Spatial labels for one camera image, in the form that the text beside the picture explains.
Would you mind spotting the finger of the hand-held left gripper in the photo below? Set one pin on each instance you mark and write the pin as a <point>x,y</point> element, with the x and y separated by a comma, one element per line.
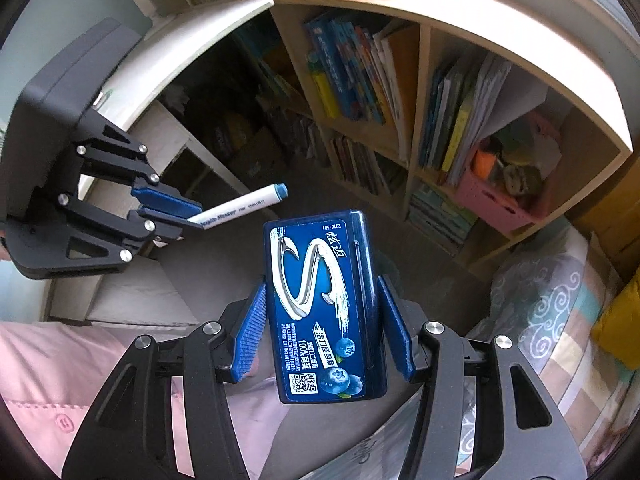
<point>157,215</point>
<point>160,195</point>

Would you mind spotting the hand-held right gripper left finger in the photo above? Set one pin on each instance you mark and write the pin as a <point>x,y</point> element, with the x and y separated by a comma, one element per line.
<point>250,330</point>

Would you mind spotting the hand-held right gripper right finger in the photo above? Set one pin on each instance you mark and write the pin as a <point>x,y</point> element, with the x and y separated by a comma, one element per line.
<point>397,330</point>

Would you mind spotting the blue chewing gum box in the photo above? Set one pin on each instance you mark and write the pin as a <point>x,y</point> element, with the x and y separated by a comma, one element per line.
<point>320,310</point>

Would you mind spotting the white marker pen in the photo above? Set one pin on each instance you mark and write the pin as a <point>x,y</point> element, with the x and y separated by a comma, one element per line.
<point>240,207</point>

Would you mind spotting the translucent plastic bag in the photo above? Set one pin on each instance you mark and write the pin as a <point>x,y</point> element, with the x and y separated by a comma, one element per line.
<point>360,450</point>

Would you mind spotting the beige cardboard box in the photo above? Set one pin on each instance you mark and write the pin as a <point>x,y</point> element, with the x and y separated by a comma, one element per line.
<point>140,300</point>

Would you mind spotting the pile of low shelf books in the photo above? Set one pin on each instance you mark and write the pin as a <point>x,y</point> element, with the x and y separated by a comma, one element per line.
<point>440,215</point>

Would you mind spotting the swirl patterned bed cover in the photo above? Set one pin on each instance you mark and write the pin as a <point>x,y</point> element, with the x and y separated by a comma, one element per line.
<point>540,310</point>

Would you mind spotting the pink plastic basket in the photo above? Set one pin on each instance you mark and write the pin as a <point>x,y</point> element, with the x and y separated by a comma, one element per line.
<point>485,195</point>

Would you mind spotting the row of small dark books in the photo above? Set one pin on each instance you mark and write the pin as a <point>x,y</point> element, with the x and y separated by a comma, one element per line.
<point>365,165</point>

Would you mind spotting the person's pink clothing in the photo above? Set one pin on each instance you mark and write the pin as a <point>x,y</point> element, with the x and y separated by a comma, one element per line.
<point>60,375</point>

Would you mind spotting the yellow pillow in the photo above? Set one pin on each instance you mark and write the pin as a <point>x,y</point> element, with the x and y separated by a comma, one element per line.
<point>620,320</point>

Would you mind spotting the row of blue picture books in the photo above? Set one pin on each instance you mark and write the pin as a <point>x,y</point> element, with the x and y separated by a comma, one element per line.
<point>350,70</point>

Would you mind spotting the row of leaning thin booklets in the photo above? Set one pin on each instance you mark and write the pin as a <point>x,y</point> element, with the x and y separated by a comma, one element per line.
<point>465,110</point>

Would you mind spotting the wooden bookshelf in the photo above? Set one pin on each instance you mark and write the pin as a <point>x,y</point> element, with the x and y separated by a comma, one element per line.
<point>420,45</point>

